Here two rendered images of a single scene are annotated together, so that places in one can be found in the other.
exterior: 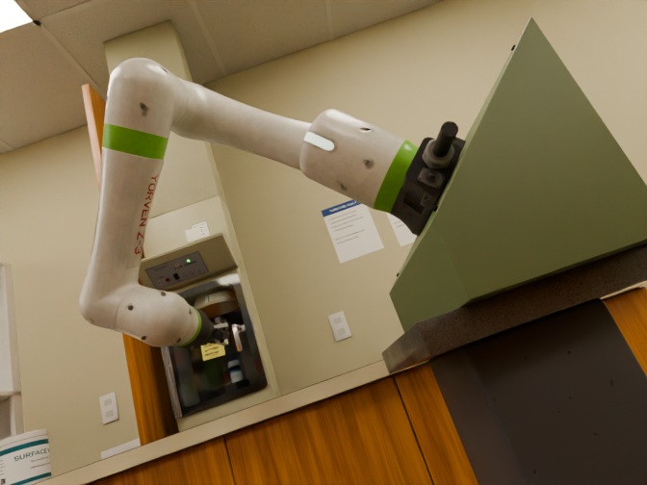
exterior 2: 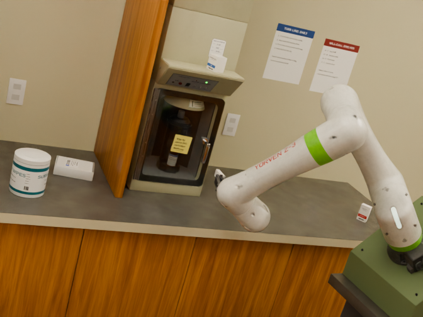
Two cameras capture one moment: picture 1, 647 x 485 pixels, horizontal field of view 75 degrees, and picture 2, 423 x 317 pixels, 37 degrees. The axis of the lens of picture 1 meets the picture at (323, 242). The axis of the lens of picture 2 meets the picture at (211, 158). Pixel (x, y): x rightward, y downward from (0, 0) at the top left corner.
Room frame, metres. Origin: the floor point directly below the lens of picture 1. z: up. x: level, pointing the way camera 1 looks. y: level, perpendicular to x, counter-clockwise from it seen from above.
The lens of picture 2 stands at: (-0.94, 1.37, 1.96)
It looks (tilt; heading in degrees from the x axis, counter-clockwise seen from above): 18 degrees down; 336
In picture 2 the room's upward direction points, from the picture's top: 16 degrees clockwise
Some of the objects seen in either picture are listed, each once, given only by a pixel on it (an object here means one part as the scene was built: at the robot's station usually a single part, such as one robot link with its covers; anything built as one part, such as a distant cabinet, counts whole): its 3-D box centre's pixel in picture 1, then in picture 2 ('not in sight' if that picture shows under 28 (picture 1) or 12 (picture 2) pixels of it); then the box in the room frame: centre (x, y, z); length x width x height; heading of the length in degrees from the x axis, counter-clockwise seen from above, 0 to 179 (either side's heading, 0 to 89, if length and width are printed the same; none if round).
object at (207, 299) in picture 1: (209, 342); (179, 139); (1.39, 0.47, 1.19); 0.30 x 0.01 x 0.40; 90
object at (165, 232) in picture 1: (213, 311); (178, 99); (1.52, 0.47, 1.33); 0.32 x 0.25 x 0.77; 91
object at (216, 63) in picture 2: (194, 239); (216, 63); (1.34, 0.42, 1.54); 0.05 x 0.05 x 0.06; 19
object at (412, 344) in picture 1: (497, 319); (387, 300); (0.67, -0.21, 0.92); 0.32 x 0.32 x 0.04; 7
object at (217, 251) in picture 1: (186, 265); (199, 80); (1.34, 0.47, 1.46); 0.32 x 0.11 x 0.10; 91
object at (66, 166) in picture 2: (133, 447); (74, 168); (1.51, 0.85, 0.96); 0.16 x 0.12 x 0.04; 79
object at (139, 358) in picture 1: (145, 257); (142, 13); (1.55, 0.70, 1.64); 0.49 x 0.03 x 1.40; 1
